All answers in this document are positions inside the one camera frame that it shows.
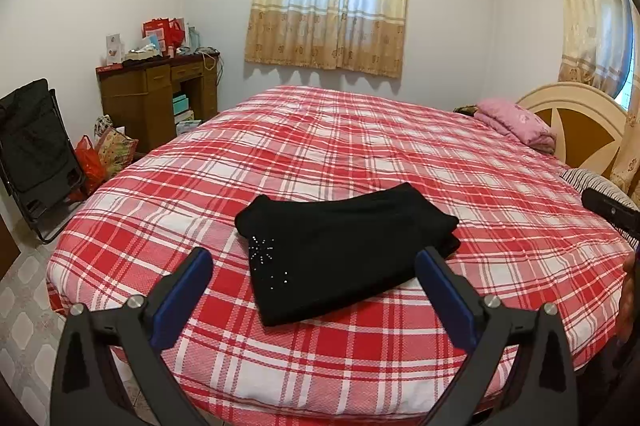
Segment pink folded blanket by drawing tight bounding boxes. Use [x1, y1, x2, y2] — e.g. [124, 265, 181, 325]
[474, 100, 558, 154]

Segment red plastic bag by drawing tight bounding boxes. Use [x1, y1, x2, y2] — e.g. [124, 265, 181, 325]
[75, 135, 108, 197]

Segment cream and brown headboard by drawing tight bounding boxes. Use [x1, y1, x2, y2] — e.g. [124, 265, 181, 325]
[515, 82, 628, 169]

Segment black pants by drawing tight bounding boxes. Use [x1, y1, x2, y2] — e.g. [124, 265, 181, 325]
[235, 182, 462, 328]

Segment white printed card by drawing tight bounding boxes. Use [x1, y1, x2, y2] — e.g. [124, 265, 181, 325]
[105, 34, 124, 65]

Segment red gift bag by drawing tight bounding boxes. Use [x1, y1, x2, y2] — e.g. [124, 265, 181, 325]
[142, 18, 187, 52]

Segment brown wooden door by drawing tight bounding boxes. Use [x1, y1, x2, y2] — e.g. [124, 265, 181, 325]
[0, 216, 21, 281]

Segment black folding chair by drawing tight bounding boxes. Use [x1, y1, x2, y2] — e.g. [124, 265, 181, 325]
[0, 78, 86, 245]

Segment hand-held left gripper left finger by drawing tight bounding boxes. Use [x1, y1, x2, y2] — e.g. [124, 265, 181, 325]
[50, 247, 216, 426]

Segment brown wooden desk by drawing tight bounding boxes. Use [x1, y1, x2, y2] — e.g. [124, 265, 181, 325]
[96, 53, 221, 154]

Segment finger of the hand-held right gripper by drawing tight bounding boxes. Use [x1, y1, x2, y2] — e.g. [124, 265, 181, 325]
[581, 187, 640, 251]

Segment white cable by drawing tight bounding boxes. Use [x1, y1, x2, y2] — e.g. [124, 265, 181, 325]
[197, 47, 221, 87]

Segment floral fabric bag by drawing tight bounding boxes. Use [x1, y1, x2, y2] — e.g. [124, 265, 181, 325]
[95, 116, 140, 179]

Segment striped pillow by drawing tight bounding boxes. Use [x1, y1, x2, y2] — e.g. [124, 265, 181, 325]
[559, 168, 640, 209]

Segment red plaid bedsheet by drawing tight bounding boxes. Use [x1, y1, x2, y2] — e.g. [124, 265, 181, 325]
[46, 86, 638, 426]

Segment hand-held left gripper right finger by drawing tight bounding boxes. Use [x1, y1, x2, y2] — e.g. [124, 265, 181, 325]
[415, 246, 581, 426]

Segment person's right forearm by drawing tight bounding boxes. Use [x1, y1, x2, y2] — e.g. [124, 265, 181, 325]
[621, 251, 640, 347]

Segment golden floral curtain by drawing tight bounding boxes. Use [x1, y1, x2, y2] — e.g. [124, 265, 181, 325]
[545, 0, 640, 201]

